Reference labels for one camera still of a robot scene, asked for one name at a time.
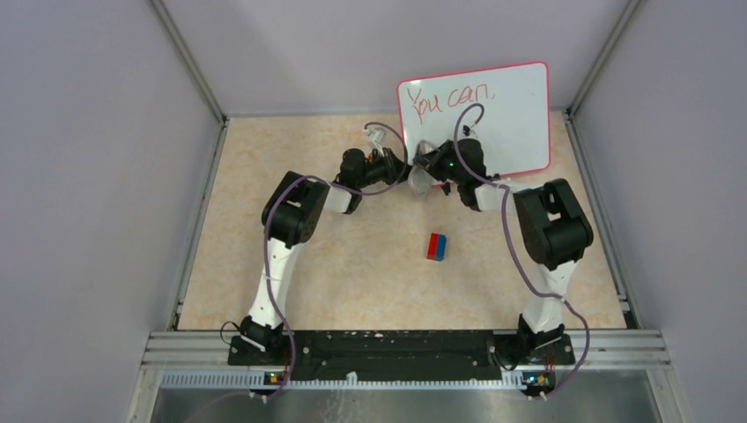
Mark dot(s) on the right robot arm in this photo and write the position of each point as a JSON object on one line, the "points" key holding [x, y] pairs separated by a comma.
{"points": [[546, 230]]}

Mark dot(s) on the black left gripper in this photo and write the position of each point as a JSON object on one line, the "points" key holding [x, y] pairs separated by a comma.
{"points": [[395, 171]]}

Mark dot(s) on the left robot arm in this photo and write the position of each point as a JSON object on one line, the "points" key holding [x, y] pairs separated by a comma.
{"points": [[289, 220]]}

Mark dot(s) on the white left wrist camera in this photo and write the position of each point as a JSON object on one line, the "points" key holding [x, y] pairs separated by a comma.
{"points": [[375, 137]]}

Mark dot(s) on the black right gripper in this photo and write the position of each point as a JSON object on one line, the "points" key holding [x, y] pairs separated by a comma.
{"points": [[434, 159]]}

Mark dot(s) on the pink framed whiteboard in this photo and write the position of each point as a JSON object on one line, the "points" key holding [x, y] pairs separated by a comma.
{"points": [[506, 107]]}

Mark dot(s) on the white toothed cable rail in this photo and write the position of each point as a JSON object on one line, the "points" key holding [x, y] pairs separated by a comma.
{"points": [[259, 380]]}

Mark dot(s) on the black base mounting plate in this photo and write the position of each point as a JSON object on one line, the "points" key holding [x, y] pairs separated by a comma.
{"points": [[401, 355]]}

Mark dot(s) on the red and blue block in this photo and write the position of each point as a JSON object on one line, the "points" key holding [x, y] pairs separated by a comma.
{"points": [[436, 249]]}

